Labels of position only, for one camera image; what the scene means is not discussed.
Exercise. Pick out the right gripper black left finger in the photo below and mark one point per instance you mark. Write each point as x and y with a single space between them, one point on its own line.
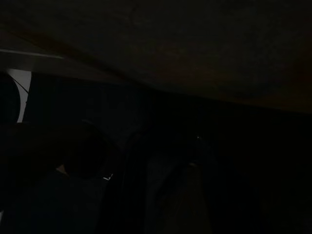
161 195

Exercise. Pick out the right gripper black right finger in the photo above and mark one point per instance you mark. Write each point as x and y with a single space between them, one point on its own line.
192 200

